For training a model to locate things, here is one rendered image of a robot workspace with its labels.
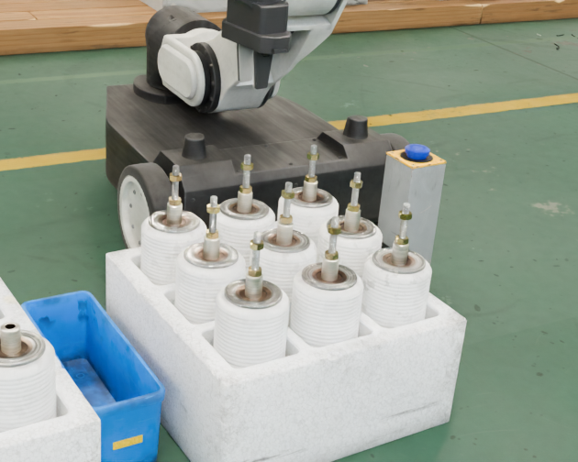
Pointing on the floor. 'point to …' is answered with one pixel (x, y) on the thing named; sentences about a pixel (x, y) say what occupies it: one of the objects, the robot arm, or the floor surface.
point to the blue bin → (104, 373)
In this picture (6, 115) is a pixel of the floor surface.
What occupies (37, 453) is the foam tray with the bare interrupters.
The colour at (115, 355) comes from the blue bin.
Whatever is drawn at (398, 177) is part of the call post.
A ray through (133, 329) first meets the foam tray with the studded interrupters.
